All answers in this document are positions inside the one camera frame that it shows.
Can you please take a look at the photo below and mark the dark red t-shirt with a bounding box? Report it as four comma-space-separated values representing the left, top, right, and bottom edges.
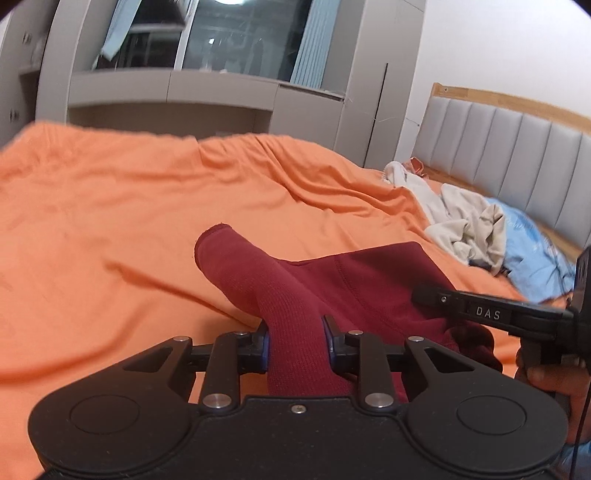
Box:
194, 224, 503, 397

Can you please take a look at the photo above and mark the beige crumpled clothes pile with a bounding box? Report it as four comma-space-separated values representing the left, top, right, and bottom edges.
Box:
383, 161, 507, 275

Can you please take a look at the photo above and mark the person's right hand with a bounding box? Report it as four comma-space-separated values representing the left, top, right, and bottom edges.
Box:
515, 348, 590, 444

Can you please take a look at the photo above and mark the light blue cloth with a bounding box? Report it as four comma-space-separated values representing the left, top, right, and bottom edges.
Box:
488, 198, 576, 303

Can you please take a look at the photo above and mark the grey padded headboard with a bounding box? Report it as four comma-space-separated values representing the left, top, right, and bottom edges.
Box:
412, 83, 590, 249

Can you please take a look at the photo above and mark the orange bed cover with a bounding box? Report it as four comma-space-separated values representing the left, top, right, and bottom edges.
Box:
1, 122, 518, 479

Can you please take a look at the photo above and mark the right light blue curtain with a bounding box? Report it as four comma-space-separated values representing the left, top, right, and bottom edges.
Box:
290, 0, 341, 89

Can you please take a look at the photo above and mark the light blue curtain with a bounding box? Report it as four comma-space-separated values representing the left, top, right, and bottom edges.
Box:
99, 0, 141, 61
290, 0, 341, 89

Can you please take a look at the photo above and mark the grey built-in wardrobe unit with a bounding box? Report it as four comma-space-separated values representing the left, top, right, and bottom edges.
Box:
1, 1, 426, 169

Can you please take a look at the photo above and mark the left light blue curtain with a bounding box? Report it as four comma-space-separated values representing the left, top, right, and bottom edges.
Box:
99, 0, 141, 61

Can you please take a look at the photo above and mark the window with white frame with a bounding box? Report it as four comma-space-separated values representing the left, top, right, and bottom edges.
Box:
93, 0, 311, 82

